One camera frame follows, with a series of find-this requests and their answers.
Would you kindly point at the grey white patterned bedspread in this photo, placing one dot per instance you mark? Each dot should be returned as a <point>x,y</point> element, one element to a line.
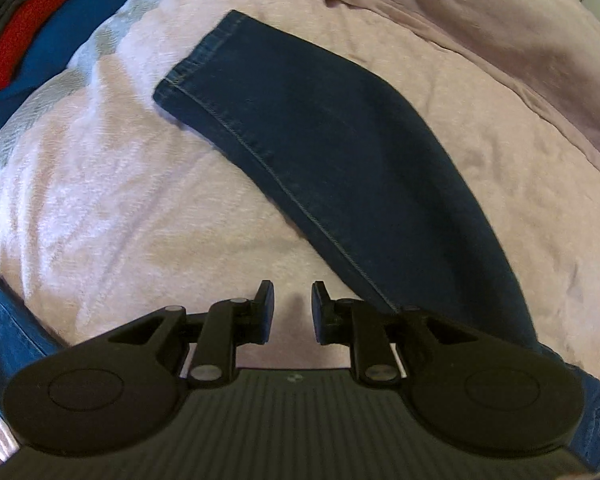
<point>85,65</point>

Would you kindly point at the blue folded cloth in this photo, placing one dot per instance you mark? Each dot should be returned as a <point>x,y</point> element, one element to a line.
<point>65,40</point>

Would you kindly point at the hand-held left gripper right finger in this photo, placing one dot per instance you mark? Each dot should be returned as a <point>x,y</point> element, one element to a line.
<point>320,315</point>

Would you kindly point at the dark blue denim jeans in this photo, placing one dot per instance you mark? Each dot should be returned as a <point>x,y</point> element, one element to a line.
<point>355,160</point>

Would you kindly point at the pink fleece blanket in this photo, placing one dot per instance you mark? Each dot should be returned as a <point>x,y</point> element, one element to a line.
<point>130,200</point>

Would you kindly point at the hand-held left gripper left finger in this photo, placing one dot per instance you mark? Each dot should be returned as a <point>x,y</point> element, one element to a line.
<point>265,312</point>

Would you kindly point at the red folded cloth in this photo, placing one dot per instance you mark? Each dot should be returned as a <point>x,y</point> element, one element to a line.
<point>25,35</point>

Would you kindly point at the lilac blanket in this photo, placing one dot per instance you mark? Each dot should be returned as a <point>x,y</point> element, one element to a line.
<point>505,25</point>

